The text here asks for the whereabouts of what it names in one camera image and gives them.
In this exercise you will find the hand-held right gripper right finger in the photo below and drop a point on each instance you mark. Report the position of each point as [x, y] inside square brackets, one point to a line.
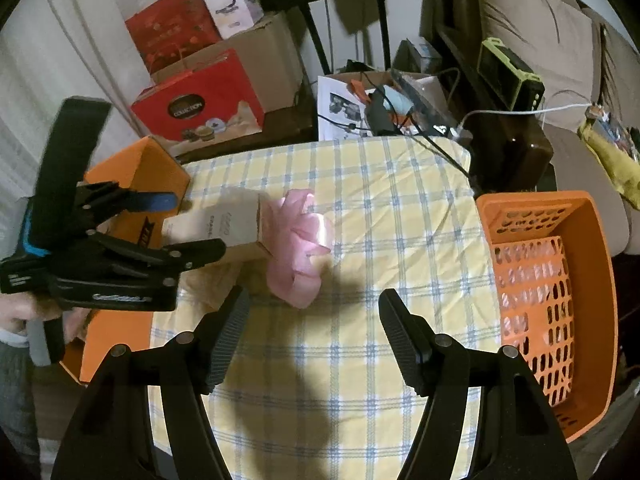
[405, 345]

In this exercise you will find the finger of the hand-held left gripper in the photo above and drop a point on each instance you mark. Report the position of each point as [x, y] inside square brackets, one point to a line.
[155, 201]
[195, 252]

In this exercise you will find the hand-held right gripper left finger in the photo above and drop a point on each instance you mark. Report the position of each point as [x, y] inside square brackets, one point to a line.
[227, 340]

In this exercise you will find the orange cardboard box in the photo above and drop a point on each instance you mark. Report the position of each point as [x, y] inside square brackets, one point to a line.
[150, 170]

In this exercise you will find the long beige box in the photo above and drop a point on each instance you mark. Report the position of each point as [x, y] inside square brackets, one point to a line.
[225, 225]

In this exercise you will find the pink ribbon bow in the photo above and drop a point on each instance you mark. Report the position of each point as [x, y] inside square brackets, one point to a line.
[300, 240]

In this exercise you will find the person's left forearm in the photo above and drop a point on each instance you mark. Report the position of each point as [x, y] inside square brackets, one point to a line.
[15, 390]

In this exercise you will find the person's left hand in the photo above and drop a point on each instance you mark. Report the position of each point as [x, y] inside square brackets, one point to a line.
[15, 312]

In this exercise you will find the yellow checked tablecloth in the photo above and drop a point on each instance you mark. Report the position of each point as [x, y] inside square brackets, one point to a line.
[350, 260]

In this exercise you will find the red cupcake gift box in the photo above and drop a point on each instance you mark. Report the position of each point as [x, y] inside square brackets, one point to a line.
[200, 100]

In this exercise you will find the dark wooden cabinet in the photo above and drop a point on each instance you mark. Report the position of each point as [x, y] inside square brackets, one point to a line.
[292, 127]

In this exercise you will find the white curtain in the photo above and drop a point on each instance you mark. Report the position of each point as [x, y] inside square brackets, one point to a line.
[75, 35]

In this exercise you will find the large plain cardboard box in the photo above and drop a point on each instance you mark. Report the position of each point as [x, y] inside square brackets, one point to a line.
[270, 55]

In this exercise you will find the white printed leaflet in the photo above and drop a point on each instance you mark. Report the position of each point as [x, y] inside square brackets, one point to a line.
[340, 110]

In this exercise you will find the orange plastic basket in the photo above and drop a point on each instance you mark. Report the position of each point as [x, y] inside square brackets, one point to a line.
[585, 240]

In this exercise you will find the small white box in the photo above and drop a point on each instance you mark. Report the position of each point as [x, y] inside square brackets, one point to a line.
[232, 7]

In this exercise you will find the dark brown side table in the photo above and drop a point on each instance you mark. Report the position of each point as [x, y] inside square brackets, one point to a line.
[520, 155]

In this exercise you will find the black speaker stand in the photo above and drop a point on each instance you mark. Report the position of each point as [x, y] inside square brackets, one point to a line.
[315, 40]
[382, 30]

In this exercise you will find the black orange tool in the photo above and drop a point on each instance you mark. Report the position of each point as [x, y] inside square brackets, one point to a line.
[380, 115]

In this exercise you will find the light blue object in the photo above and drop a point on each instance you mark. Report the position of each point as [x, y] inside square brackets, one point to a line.
[400, 102]

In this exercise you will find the clear plastic container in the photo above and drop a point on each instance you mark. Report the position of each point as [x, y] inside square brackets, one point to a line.
[432, 100]

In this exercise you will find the brown sofa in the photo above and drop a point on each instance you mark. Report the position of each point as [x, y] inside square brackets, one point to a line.
[575, 160]

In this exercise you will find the yellow cloth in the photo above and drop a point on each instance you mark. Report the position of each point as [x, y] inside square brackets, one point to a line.
[615, 165]

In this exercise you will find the green-edged black device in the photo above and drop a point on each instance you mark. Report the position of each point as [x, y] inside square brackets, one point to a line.
[510, 75]

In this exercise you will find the white blue box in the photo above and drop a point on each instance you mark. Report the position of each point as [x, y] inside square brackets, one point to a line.
[422, 55]

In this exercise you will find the colourful packet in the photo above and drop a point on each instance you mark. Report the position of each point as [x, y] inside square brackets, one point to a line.
[612, 127]

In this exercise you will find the brown sofa cushion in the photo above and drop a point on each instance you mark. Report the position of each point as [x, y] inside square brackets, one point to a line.
[535, 25]
[622, 75]

